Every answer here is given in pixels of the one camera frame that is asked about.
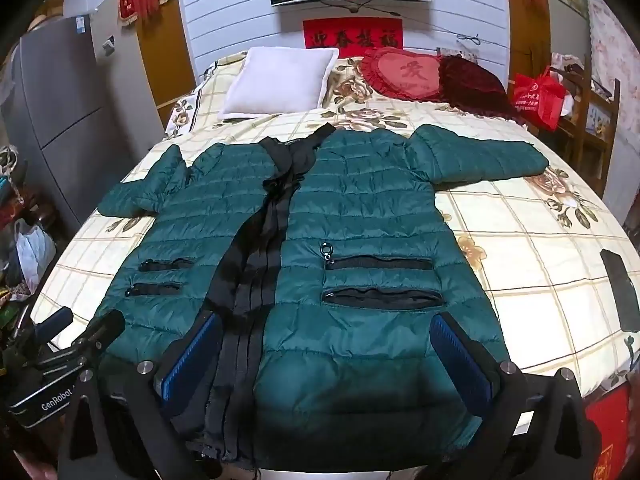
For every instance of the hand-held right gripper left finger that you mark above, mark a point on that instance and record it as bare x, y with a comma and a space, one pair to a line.
187, 357

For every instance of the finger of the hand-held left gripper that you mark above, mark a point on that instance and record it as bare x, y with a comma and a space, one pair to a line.
102, 329
55, 321

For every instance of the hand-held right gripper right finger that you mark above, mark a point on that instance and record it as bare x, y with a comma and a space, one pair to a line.
462, 360

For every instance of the green puffer jacket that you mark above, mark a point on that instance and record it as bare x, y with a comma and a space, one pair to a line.
360, 220

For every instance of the white plastic bag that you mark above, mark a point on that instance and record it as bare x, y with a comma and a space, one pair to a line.
32, 252

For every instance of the floral plaid bed sheet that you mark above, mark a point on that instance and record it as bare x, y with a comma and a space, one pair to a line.
525, 240

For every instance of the red bed side cloth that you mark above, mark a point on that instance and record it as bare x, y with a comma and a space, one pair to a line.
610, 435

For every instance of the black phone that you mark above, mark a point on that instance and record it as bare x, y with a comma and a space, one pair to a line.
620, 290

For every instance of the grey refrigerator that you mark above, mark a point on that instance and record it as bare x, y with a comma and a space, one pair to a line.
65, 110

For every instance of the dark red ruffled pillow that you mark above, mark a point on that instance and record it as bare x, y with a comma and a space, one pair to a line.
470, 87

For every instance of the red shopping bag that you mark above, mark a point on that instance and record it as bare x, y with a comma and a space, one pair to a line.
540, 97

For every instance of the wooden chair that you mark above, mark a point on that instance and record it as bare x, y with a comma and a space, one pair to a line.
592, 110

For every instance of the orange wooden door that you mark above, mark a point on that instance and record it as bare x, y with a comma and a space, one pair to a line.
167, 50

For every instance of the white square pillow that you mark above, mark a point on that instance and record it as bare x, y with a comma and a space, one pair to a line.
277, 82

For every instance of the red round cushion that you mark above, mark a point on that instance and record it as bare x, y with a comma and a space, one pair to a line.
405, 75

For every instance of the white power strip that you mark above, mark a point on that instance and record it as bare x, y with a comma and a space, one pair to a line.
457, 53

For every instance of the red wall banner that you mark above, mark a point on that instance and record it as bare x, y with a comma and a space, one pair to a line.
352, 34

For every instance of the floral wall cloth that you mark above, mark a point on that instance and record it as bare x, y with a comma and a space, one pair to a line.
612, 50

